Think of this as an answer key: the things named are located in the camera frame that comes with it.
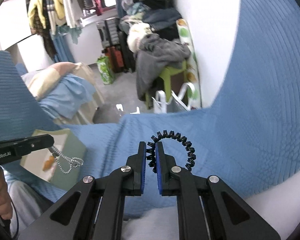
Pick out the green patterned shopping bag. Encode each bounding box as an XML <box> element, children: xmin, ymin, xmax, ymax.
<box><xmin>96</xmin><ymin>56</ymin><xmax>115</xmax><ymax>85</ymax></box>

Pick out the grey blanket on stool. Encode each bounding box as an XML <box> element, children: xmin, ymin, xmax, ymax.
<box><xmin>135</xmin><ymin>34</ymin><xmax>191</xmax><ymax>101</ymax></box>

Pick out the black spiral hair tie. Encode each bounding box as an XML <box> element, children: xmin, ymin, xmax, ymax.
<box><xmin>145</xmin><ymin>129</ymin><xmax>197</xmax><ymax>173</ymax></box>

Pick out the green plastic stool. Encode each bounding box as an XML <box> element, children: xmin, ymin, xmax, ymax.
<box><xmin>145</xmin><ymin>61</ymin><xmax>186</xmax><ymax>109</ymax></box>

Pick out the dark navy clothing pile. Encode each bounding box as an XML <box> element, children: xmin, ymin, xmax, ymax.
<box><xmin>142</xmin><ymin>8</ymin><xmax>182</xmax><ymax>31</ymax></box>

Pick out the light blue bedsheet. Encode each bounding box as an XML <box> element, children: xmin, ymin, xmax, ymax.
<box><xmin>38</xmin><ymin>74</ymin><xmax>96</xmax><ymax>119</ymax></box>

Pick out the rolled dotted mat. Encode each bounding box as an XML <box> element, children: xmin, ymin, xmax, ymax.
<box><xmin>176</xmin><ymin>18</ymin><xmax>202</xmax><ymax>109</ymax></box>

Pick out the blue quilted left cushion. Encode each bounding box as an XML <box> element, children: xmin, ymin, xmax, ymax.
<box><xmin>0</xmin><ymin>51</ymin><xmax>128</xmax><ymax>178</ymax></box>

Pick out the red suitcase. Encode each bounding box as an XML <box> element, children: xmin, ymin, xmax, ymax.
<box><xmin>102</xmin><ymin>46</ymin><xmax>125</xmax><ymax>73</ymax></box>

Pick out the grey hard suitcase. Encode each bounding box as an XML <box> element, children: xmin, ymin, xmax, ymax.
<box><xmin>96</xmin><ymin>17</ymin><xmax>120</xmax><ymax>48</ymax></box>

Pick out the silver chain bracelet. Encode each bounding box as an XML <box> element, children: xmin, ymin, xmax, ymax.
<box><xmin>48</xmin><ymin>145</ymin><xmax>84</xmax><ymax>175</ymax></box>

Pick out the orange gourd hair clip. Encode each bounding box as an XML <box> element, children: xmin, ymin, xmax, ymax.
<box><xmin>42</xmin><ymin>156</ymin><xmax>55</xmax><ymax>171</ymax></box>

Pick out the white tote bag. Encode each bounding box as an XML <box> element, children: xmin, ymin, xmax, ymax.
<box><xmin>152</xmin><ymin>82</ymin><xmax>196</xmax><ymax>114</ymax></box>

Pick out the cream pink pillow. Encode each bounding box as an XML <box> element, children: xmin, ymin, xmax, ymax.
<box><xmin>21</xmin><ymin>61</ymin><xmax>79</xmax><ymax>100</ymax></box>

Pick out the blue quilted cushion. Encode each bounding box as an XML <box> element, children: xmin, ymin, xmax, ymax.
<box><xmin>82</xmin><ymin>0</ymin><xmax>300</xmax><ymax>218</ymax></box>
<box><xmin>0</xmin><ymin>51</ymin><xmax>128</xmax><ymax>178</ymax></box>

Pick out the person left hand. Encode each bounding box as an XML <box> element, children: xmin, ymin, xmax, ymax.
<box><xmin>0</xmin><ymin>167</ymin><xmax>13</xmax><ymax>220</ymax></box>

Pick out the hanging clothes rack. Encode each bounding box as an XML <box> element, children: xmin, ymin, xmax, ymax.
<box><xmin>27</xmin><ymin>0</ymin><xmax>114</xmax><ymax>62</ymax></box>

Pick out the black slipper on floor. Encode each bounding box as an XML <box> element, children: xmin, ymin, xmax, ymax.
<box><xmin>93</xmin><ymin>103</ymin><xmax>140</xmax><ymax>124</ymax></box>

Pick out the green cardboard box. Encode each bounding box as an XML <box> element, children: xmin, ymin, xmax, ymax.
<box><xmin>20</xmin><ymin>128</ymin><xmax>87</xmax><ymax>191</ymax></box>

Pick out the cream fluffy blanket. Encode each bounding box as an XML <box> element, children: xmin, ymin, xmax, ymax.
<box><xmin>127</xmin><ymin>22</ymin><xmax>152</xmax><ymax>53</ymax></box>

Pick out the blue quilted right cushion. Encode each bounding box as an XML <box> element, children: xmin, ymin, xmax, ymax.
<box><xmin>82</xmin><ymin>0</ymin><xmax>300</xmax><ymax>218</ymax></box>

